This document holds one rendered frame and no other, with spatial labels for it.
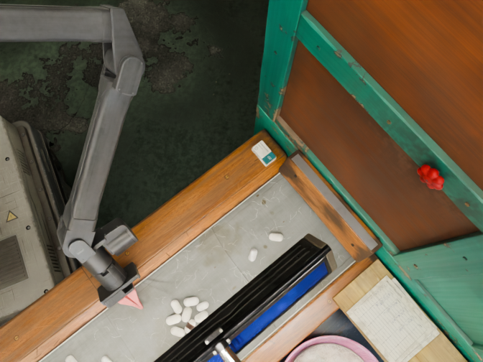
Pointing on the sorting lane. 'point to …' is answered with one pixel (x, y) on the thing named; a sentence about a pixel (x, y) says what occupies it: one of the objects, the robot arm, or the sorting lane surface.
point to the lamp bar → (258, 302)
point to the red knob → (430, 177)
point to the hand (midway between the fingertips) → (139, 305)
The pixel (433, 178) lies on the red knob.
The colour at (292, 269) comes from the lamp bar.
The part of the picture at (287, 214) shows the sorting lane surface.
